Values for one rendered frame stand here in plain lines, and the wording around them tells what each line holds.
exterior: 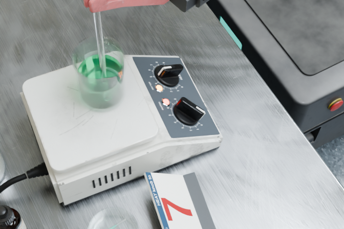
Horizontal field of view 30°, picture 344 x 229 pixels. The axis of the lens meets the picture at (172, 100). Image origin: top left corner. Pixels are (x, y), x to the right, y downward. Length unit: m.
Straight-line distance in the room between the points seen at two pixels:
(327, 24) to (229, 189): 0.72
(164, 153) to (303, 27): 0.73
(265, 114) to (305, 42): 0.58
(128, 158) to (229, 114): 0.16
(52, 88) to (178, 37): 0.22
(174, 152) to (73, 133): 0.12
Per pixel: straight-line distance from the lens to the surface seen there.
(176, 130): 0.71
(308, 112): 1.32
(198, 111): 0.72
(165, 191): 0.71
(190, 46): 0.84
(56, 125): 0.69
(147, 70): 0.75
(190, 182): 0.74
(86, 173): 0.68
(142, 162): 0.70
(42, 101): 0.70
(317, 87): 1.31
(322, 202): 0.76
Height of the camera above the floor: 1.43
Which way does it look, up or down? 59 degrees down
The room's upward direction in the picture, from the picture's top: 3 degrees clockwise
